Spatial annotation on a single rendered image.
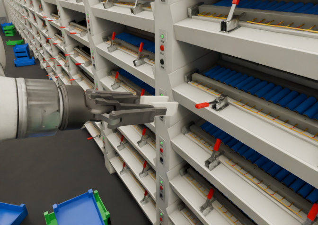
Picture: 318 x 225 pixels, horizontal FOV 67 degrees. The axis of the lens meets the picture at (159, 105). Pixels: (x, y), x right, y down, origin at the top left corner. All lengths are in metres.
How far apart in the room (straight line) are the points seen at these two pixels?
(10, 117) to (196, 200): 0.68
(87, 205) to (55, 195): 0.34
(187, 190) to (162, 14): 0.60
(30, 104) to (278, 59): 0.41
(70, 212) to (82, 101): 1.10
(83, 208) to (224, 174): 0.92
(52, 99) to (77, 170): 1.50
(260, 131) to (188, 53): 0.33
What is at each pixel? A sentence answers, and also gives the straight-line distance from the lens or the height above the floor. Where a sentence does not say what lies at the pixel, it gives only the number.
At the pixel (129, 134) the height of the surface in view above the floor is 0.52.
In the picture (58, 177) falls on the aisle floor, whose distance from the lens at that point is 1.85.
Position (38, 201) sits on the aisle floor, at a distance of 1.74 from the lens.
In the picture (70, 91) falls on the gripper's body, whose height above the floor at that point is 1.04.
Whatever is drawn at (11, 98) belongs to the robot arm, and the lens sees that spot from 0.37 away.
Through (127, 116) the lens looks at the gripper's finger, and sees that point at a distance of 0.40.
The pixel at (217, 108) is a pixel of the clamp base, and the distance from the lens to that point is 0.61.
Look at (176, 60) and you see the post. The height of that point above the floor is 0.98.
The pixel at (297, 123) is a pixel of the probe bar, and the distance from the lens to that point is 0.57.
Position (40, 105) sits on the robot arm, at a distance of 0.37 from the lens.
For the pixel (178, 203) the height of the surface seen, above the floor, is 0.36.
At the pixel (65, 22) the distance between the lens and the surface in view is 2.01.
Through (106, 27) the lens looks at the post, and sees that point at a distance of 1.36.
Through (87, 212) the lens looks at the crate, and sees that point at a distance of 1.45.
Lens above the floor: 1.18
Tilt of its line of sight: 27 degrees down
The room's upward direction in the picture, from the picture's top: straight up
